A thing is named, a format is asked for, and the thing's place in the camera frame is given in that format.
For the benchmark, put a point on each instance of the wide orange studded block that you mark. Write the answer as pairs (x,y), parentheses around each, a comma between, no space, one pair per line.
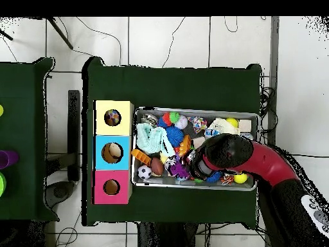
(185,146)

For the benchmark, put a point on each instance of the long orange toy block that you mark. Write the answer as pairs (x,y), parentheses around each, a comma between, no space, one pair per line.
(141,157)

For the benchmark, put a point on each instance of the brown toy football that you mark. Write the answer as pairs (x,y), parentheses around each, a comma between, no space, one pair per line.
(157,166)

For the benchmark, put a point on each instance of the purple spiky rubber ball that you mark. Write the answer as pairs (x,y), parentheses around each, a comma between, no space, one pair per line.
(178,169)

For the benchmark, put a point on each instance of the colourful polka dot cloth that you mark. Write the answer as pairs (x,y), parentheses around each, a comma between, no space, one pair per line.
(112,117)

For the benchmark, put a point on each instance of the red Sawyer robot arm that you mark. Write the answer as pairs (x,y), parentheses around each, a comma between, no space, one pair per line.
(270,162)

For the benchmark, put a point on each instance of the silver mesh bin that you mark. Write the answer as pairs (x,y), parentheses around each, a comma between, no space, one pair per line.
(159,181)

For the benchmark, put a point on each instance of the wooden box with three holes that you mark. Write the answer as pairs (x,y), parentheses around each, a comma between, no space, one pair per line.
(113,128)

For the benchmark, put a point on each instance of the mint green cloth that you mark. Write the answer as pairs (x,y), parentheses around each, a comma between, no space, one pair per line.
(149,139)

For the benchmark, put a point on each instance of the small colourful patterned cloth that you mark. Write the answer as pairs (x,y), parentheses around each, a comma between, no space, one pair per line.
(199,124)

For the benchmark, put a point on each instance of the black and white soccer ball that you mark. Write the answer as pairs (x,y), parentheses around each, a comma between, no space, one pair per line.
(144,172)

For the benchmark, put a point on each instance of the dark green tablecloth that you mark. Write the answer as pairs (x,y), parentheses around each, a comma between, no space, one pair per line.
(23,128)
(180,87)

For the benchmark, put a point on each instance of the cream yellow cloth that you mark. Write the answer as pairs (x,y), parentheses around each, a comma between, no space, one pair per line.
(221,126)

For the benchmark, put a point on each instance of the blue spiky rubber ball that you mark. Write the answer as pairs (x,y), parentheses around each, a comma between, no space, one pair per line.
(213,177)

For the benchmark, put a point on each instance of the yellow ball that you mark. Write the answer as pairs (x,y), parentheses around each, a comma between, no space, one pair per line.
(232,122)
(240,178)

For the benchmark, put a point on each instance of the grey round stand base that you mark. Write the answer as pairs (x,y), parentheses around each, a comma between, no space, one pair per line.
(60,191)

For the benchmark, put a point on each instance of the black tripod leg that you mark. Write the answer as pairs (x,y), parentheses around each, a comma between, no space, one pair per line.
(60,33)
(6,35)

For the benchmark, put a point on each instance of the purple plastic cup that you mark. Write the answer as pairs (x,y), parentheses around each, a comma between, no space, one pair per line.
(12,157)
(3,160)

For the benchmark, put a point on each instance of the lime green ball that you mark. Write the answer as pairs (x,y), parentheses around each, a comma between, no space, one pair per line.
(1,110)

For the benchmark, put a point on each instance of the lime green plastic cup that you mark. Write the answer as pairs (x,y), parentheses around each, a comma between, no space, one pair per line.
(2,184)

